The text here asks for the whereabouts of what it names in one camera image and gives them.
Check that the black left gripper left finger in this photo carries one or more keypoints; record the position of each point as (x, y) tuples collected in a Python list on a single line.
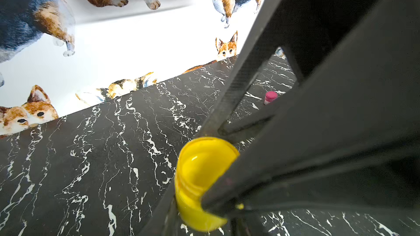
[(164, 221)]

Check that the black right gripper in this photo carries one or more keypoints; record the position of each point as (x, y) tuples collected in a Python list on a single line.
[(311, 29)]

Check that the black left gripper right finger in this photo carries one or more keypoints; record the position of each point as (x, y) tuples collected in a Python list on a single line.
[(247, 226)]

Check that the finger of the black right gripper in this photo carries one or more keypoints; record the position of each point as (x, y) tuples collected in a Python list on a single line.
[(264, 38), (348, 137)]

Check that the magenta paint jar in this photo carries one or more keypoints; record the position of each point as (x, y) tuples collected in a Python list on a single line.
[(270, 97)]

